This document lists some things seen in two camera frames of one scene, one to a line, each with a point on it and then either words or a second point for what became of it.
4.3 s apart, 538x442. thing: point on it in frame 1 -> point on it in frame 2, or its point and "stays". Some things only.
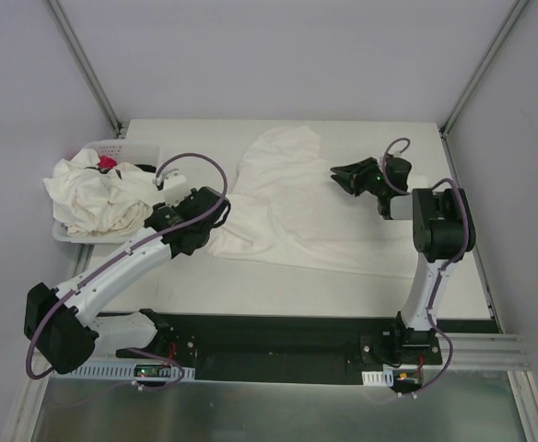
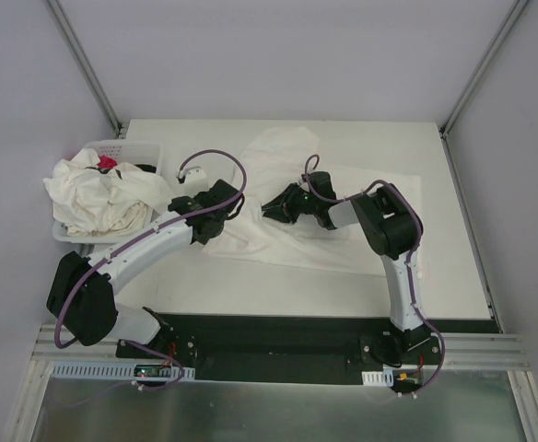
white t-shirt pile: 93,201 stays
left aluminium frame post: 87,67 stays
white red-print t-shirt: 291,208 stays
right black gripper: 361,176 -> 292,203
